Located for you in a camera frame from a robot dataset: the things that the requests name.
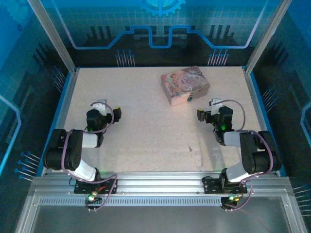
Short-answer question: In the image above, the pink floral printed box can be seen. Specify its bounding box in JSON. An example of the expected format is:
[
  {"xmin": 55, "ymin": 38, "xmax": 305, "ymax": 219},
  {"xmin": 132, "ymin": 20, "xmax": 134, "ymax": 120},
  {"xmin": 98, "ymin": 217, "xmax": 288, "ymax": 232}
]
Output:
[{"xmin": 160, "ymin": 66, "xmax": 210, "ymax": 106}]

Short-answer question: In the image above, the small LED circuit board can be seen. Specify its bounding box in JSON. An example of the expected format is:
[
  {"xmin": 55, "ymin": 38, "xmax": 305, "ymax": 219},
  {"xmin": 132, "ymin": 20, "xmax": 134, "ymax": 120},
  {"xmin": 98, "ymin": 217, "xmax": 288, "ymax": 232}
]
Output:
[
  {"xmin": 85, "ymin": 190, "xmax": 103, "ymax": 210},
  {"xmin": 220, "ymin": 195, "xmax": 240, "ymax": 210}
]

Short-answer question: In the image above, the aluminium framed clear panel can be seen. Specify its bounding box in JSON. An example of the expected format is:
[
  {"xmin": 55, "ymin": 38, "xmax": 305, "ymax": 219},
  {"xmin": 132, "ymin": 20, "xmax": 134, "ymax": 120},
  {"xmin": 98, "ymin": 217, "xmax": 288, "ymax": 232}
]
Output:
[{"xmin": 14, "ymin": 189, "xmax": 308, "ymax": 233}]

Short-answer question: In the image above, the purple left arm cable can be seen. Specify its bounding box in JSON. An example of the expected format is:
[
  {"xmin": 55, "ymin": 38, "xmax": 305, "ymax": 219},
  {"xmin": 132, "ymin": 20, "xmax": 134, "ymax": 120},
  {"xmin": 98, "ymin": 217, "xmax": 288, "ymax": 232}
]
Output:
[{"xmin": 60, "ymin": 101, "xmax": 119, "ymax": 212}]

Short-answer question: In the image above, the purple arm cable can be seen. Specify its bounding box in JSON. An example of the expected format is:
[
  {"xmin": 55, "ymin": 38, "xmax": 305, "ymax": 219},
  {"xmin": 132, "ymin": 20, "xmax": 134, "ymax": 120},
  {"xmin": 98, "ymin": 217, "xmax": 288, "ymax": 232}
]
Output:
[
  {"xmin": 60, "ymin": 101, "xmax": 119, "ymax": 212},
  {"xmin": 213, "ymin": 99, "xmax": 276, "ymax": 212}
]

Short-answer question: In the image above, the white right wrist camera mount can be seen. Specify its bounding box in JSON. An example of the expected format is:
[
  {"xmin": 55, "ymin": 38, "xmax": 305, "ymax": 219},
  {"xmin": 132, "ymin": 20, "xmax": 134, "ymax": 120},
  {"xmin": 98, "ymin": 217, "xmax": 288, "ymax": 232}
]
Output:
[{"xmin": 210, "ymin": 98, "xmax": 222, "ymax": 116}]

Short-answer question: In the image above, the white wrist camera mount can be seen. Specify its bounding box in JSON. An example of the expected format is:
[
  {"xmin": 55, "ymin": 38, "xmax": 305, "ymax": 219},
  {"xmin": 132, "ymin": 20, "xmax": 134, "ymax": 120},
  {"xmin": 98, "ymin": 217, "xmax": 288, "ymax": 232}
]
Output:
[
  {"xmin": 210, "ymin": 98, "xmax": 222, "ymax": 116},
  {"xmin": 96, "ymin": 99, "xmax": 108, "ymax": 117}
]

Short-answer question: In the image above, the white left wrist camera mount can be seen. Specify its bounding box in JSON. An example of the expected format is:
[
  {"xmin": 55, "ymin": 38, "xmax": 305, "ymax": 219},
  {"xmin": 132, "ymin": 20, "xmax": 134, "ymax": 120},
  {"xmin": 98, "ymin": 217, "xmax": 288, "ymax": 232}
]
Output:
[{"xmin": 96, "ymin": 99, "xmax": 108, "ymax": 117}]

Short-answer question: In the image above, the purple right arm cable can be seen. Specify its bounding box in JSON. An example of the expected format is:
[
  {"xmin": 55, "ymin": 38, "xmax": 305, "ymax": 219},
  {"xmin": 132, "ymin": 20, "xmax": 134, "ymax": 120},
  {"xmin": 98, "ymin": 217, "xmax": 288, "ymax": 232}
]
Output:
[{"xmin": 213, "ymin": 99, "xmax": 276, "ymax": 212}]

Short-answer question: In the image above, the aluminium table side rail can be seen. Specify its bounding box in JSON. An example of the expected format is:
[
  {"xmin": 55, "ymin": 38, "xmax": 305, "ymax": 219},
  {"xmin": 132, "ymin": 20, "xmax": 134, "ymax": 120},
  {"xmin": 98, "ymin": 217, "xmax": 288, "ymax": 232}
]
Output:
[
  {"xmin": 242, "ymin": 67, "xmax": 286, "ymax": 177},
  {"xmin": 41, "ymin": 68, "xmax": 79, "ymax": 176}
]

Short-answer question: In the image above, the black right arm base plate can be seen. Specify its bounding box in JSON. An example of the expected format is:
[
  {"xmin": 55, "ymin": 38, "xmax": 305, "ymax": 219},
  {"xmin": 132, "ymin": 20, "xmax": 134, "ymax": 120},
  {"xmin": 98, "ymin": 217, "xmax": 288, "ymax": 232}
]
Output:
[{"xmin": 202, "ymin": 175, "xmax": 248, "ymax": 195}]

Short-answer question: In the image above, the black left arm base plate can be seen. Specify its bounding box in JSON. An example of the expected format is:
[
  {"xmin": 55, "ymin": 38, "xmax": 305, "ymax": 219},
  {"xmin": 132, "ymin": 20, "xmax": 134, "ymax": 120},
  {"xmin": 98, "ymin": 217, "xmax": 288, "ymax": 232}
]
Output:
[{"xmin": 74, "ymin": 178, "xmax": 119, "ymax": 195}]

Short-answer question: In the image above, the aluminium mounting rail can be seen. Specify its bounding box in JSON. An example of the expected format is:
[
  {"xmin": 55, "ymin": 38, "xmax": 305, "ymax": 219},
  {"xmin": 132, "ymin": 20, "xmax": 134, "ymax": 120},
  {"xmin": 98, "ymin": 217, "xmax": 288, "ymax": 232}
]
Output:
[{"xmin": 31, "ymin": 170, "xmax": 292, "ymax": 196}]

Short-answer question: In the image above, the slotted grey cable duct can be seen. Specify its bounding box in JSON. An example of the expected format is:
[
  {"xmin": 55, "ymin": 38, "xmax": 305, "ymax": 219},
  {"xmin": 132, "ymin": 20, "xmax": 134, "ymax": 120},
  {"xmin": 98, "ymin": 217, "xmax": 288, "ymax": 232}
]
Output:
[{"xmin": 38, "ymin": 197, "xmax": 269, "ymax": 207}]

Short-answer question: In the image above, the aluminium frame post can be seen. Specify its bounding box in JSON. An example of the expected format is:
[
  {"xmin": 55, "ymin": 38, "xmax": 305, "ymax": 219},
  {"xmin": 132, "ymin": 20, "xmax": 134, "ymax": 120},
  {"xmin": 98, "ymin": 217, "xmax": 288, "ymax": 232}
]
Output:
[
  {"xmin": 27, "ymin": 0, "xmax": 77, "ymax": 74},
  {"xmin": 244, "ymin": 0, "xmax": 293, "ymax": 74}
]

